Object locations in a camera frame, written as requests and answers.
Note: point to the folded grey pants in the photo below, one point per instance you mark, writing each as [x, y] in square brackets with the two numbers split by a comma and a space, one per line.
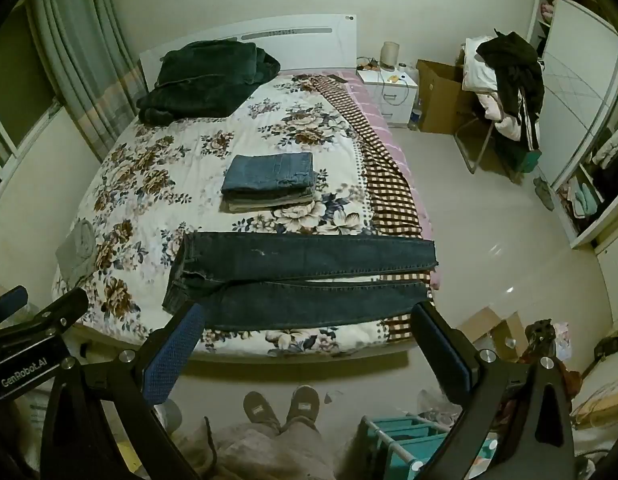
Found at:
[269, 202]

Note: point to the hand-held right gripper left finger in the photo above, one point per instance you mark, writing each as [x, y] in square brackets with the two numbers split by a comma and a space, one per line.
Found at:
[173, 356]

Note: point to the dark blue jeans pants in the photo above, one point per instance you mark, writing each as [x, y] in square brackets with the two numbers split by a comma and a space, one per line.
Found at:
[299, 260]

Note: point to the teal folded cloth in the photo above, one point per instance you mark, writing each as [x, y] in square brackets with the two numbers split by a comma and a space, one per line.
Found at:
[584, 199]

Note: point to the black garment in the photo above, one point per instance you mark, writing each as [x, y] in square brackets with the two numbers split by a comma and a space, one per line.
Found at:
[519, 70]

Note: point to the white nightstand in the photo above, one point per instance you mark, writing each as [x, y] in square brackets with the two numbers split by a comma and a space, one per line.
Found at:
[396, 100]

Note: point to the grey cloth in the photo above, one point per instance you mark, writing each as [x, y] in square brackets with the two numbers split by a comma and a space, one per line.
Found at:
[78, 252]

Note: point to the beige table lamp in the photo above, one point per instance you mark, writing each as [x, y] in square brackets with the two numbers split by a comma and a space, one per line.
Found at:
[390, 55]

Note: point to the white wardrobe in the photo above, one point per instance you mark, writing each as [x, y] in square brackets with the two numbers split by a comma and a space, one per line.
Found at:
[579, 80]

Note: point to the white garment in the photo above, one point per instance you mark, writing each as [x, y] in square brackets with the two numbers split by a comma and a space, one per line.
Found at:
[481, 77]

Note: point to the pink bed sheet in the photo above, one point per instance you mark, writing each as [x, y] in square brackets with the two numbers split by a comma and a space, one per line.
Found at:
[376, 110]

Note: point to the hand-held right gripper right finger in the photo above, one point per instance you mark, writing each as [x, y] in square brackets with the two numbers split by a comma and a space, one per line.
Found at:
[443, 356]

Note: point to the teal storage rack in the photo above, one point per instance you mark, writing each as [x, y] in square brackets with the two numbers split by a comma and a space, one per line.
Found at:
[414, 442]

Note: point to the brown checked blanket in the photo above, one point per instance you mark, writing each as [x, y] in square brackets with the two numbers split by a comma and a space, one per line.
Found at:
[389, 190]

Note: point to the white headboard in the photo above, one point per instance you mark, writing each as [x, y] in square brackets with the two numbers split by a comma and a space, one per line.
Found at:
[309, 35]

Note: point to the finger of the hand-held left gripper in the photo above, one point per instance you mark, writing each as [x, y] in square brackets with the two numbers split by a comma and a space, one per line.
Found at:
[59, 310]
[10, 300]

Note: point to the person's legs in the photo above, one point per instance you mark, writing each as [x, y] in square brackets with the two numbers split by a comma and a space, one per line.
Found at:
[284, 452]

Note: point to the small cardboard box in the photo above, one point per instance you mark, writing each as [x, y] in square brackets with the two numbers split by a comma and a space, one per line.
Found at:
[494, 332]

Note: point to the brown wooden nightstand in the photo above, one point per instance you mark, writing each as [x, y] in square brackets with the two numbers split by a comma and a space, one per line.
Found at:
[439, 100]

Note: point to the floral quilt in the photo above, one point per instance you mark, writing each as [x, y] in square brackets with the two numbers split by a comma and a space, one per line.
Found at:
[189, 140]

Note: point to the folded blue jeans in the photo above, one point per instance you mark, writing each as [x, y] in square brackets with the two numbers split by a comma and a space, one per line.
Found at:
[269, 170]

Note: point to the folding chair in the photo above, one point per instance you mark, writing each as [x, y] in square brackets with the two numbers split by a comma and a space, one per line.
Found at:
[476, 140]

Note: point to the dark green blanket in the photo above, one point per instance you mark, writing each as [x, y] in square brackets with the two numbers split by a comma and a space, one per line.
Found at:
[204, 77]

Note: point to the plastic water bottle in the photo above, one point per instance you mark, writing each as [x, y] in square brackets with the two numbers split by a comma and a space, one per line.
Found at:
[414, 116]

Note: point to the grey slipper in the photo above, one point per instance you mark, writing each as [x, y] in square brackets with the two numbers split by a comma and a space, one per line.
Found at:
[260, 410]
[303, 405]

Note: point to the pale striped curtain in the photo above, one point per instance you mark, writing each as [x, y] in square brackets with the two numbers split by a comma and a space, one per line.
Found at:
[84, 50]

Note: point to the grey-green floor shoes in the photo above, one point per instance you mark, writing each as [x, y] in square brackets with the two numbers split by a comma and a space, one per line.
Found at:
[544, 194]

